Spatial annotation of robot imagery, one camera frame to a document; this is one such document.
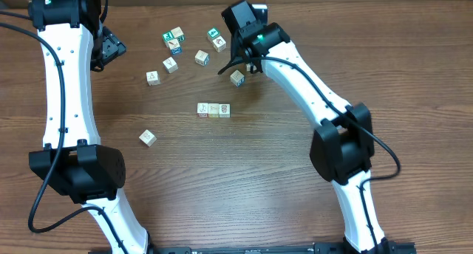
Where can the wooden block blue side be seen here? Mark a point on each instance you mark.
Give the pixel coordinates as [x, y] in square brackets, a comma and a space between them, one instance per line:
[202, 58]

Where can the wooden block text top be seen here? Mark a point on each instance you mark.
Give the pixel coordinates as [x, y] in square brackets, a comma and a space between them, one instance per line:
[170, 65]

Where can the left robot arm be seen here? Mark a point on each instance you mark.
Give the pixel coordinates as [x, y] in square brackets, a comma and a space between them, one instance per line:
[72, 160]

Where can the green letter wooden block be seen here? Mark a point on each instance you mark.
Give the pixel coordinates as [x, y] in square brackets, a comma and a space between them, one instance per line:
[167, 37]

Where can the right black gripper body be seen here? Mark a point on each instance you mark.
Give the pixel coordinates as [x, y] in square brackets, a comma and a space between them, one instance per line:
[238, 55]

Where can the wooden block brown picture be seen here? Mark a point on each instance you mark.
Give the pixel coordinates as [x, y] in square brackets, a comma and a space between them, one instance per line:
[219, 43]

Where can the small wooden picture block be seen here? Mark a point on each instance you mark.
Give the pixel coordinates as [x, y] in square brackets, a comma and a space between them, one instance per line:
[213, 110]

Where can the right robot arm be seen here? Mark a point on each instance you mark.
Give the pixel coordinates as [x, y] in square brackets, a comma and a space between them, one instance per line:
[342, 144]

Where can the green number four block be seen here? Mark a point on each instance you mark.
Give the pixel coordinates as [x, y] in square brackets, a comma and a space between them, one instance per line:
[212, 34]

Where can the plain wooden block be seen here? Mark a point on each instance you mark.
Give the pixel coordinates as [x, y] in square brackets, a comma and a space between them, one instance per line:
[250, 67]

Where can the wooden block number side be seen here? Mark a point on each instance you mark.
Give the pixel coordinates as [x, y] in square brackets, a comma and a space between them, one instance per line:
[178, 34]

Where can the wooden block pencil picture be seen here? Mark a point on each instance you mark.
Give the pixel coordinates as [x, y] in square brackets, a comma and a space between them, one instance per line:
[174, 46]

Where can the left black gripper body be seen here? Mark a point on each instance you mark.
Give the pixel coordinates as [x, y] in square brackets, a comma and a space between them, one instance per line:
[108, 49]

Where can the wooden block red picture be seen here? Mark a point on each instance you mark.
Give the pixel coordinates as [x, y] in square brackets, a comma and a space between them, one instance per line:
[147, 138]

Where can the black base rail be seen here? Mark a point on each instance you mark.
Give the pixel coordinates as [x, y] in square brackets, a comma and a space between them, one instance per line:
[389, 247]

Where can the wooden block barrel picture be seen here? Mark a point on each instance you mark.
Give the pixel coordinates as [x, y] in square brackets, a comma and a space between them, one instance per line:
[224, 110]

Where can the green letter L block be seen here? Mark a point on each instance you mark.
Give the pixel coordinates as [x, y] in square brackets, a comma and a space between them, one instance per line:
[202, 109]

